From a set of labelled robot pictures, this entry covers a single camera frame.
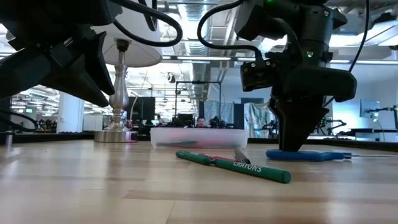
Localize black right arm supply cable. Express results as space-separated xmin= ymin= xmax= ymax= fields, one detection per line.
xmin=323 ymin=0 xmax=371 ymax=108

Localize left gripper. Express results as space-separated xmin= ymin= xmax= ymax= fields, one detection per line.
xmin=0 ymin=0 xmax=123 ymax=108

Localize thin black cable loop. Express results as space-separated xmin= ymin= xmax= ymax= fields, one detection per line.
xmin=0 ymin=109 xmax=38 ymax=133

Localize white shade silver table lamp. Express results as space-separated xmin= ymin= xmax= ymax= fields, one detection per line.
xmin=93 ymin=0 xmax=163 ymax=143

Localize grey wall monitor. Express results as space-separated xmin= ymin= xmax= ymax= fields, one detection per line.
xmin=359 ymin=99 xmax=381 ymax=119

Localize black frame stand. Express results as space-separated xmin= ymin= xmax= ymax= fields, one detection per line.
xmin=175 ymin=80 xmax=222 ymax=128

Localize clear box with pink lid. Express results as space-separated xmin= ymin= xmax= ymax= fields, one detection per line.
xmin=150 ymin=127 xmax=249 ymax=149

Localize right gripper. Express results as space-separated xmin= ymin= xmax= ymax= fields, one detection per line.
xmin=268 ymin=42 xmax=358 ymax=152

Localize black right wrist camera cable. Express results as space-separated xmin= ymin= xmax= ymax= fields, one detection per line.
xmin=197 ymin=0 xmax=264 ymax=60

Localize silver ventilation duct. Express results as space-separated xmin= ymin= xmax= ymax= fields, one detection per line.
xmin=183 ymin=0 xmax=215 ymax=103

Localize black left wrist camera cable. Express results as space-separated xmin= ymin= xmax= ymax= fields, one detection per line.
xmin=111 ymin=0 xmax=183 ymax=49

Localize blue handled scissors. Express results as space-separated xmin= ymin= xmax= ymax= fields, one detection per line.
xmin=265 ymin=148 xmax=398 ymax=162

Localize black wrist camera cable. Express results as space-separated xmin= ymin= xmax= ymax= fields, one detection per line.
xmin=111 ymin=0 xmax=183 ymax=49
xmin=197 ymin=0 xmax=264 ymax=60

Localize white building column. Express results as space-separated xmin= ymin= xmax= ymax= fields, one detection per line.
xmin=57 ymin=91 xmax=86 ymax=134

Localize white cabinet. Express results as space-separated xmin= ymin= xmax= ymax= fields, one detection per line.
xmin=83 ymin=114 xmax=104 ymax=132

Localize translucent plastic sheet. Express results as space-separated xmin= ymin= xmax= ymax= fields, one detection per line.
xmin=244 ymin=101 xmax=276 ymax=139

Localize black pen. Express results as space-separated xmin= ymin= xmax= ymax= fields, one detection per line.
xmin=234 ymin=148 xmax=252 ymax=165

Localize dark background monitor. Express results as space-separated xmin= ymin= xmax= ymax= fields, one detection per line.
xmin=126 ymin=96 xmax=156 ymax=126

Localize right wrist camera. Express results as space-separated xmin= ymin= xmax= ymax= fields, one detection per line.
xmin=239 ymin=58 xmax=278 ymax=93

